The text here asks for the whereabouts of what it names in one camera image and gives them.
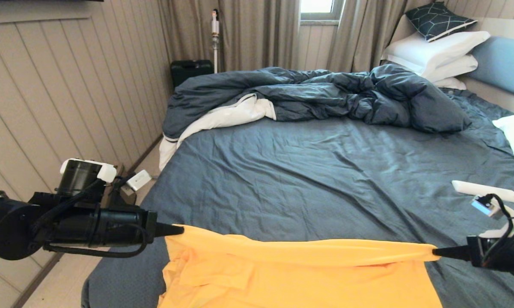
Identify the yellow printed t-shirt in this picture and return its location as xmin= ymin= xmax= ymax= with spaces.
xmin=157 ymin=224 xmax=444 ymax=308

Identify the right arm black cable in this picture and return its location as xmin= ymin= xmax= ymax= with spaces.
xmin=481 ymin=195 xmax=514 ymax=281

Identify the beige headboard frame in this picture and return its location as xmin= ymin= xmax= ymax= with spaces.
xmin=381 ymin=15 xmax=514 ymax=115

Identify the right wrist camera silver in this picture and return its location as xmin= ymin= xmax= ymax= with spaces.
xmin=472 ymin=196 xmax=495 ymax=217

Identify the blue headboard cushion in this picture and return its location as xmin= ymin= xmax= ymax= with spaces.
xmin=469 ymin=36 xmax=514 ymax=101

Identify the dark blue crumpled duvet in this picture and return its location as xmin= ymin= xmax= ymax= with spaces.
xmin=162 ymin=64 xmax=472 ymax=139

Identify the large white pillow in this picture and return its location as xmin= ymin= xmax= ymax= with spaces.
xmin=383 ymin=30 xmax=491 ymax=69

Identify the grey-blue bed sheet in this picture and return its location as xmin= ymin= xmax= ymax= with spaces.
xmin=80 ymin=88 xmax=514 ymax=308

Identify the dark patterned cushion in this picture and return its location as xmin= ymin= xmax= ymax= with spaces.
xmin=405 ymin=1 xmax=478 ymax=42

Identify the beige curtain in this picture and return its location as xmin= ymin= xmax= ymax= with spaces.
xmin=327 ymin=0 xmax=435 ymax=72
xmin=157 ymin=0 xmax=300 ymax=72

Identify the dark green hard case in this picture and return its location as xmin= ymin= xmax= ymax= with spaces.
xmin=170 ymin=59 xmax=214 ymax=88

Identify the white flat long bar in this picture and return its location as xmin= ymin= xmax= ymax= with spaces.
xmin=452 ymin=180 xmax=514 ymax=204

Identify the window with grey frame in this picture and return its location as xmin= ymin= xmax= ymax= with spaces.
xmin=300 ymin=0 xmax=345 ymax=24

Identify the white stick vacuum cleaner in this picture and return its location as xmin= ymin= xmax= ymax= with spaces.
xmin=211 ymin=9 xmax=221 ymax=73

